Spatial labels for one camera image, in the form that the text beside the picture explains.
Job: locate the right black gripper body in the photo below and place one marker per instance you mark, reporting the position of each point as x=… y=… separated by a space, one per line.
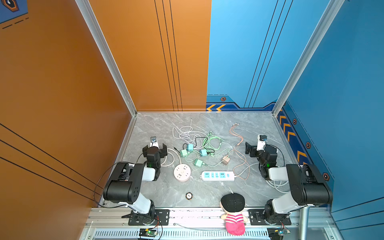
x=252 y=150

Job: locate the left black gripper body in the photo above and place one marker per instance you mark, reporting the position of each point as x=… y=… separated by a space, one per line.
x=145 y=150

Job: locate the light green charger adapter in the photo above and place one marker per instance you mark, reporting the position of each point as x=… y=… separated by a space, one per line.
x=183 y=153

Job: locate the teal charger adapter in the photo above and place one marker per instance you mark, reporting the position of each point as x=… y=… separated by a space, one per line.
x=204 y=152
x=188 y=147

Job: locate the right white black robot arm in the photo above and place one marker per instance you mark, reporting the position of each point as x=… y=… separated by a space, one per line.
x=307 y=186

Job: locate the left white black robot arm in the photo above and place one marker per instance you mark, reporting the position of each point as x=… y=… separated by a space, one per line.
x=124 y=185

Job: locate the pink charger adapter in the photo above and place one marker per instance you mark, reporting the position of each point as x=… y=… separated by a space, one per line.
x=225 y=160

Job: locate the green charger adapter front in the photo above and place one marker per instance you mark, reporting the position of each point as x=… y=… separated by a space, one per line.
x=199 y=163

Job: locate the small round black dial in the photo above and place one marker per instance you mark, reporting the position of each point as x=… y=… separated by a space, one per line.
x=189 y=196

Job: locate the plush doll black hat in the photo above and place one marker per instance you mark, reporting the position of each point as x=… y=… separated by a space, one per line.
x=233 y=205

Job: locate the white blue power strip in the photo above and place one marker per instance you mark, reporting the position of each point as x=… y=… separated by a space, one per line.
x=217 y=176

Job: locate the grey metal pole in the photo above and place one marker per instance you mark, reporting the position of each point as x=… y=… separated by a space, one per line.
x=303 y=223

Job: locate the right circuit board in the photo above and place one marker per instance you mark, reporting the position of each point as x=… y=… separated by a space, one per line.
x=277 y=233

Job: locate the left green circuit board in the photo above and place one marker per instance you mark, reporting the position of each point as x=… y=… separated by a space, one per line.
x=148 y=233

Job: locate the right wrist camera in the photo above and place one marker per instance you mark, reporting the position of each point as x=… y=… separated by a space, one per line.
x=262 y=141

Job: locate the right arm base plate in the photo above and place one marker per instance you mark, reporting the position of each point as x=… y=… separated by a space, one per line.
x=258 y=217

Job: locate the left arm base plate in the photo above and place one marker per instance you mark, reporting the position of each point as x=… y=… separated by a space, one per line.
x=163 y=216

